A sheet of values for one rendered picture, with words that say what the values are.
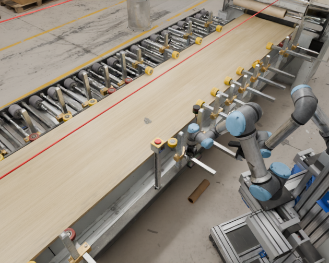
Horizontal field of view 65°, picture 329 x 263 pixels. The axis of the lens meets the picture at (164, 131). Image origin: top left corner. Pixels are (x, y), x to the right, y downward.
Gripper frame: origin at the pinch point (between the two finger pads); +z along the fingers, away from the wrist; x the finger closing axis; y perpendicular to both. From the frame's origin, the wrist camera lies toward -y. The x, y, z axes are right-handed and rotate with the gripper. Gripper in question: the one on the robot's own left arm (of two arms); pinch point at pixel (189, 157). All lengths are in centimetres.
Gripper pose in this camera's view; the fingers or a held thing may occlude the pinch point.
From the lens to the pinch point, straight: 200.8
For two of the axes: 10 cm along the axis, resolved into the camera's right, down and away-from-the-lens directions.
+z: -0.2, 7.0, 7.1
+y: -3.2, 6.7, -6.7
